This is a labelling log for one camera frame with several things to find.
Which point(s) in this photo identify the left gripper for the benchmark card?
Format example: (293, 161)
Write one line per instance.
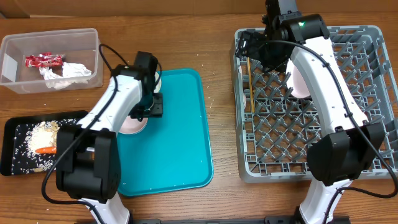
(156, 110)

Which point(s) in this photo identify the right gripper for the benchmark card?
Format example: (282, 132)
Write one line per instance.
(258, 39)

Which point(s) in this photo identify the white bowl with scraps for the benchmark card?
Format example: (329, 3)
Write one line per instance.
(158, 83)

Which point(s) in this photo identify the large pink plate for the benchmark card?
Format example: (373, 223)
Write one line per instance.
(295, 81)

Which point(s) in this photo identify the white plastic fork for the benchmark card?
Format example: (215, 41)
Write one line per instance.
(244, 99)

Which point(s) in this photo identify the wooden chopstick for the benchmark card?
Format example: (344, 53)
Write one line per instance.
(250, 85)

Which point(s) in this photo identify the white tissue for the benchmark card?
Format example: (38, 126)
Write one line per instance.
(70, 71)

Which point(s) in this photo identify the orange carrot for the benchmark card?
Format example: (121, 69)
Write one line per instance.
(47, 150)

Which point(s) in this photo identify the red snack wrapper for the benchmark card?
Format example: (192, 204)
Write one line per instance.
(46, 59)

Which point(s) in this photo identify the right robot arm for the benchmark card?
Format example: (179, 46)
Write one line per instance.
(349, 141)

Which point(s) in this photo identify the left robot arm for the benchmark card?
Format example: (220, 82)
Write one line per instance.
(88, 166)

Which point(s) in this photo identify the grey dishwasher rack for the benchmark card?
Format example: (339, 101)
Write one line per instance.
(273, 142)

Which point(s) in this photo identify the black waste tray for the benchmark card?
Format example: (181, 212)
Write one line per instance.
(64, 118)

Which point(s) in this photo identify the teal serving tray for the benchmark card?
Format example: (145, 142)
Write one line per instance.
(172, 152)

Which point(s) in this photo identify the clear plastic bin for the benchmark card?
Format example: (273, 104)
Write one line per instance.
(75, 46)

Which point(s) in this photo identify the food scraps pile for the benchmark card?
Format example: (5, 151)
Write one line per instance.
(42, 138)

